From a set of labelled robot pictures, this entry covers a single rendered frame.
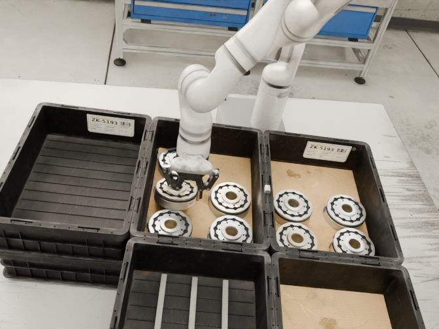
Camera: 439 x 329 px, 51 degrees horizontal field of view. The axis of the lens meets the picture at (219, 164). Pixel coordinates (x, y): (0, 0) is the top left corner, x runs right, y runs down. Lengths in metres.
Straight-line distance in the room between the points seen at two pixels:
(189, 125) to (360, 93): 2.46
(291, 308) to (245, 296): 0.10
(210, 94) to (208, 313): 0.45
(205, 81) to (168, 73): 2.20
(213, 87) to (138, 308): 0.48
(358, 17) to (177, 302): 2.49
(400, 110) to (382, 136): 1.53
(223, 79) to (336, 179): 0.57
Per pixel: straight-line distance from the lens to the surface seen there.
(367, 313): 1.12
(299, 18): 1.05
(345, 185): 1.34
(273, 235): 1.03
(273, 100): 1.38
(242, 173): 1.27
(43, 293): 1.20
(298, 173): 1.32
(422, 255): 1.47
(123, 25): 3.00
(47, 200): 1.19
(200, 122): 0.96
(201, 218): 1.15
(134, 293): 1.03
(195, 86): 0.90
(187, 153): 1.01
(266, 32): 0.90
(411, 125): 3.23
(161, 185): 1.15
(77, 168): 1.26
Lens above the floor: 1.73
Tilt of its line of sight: 44 degrees down
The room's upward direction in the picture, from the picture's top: 11 degrees clockwise
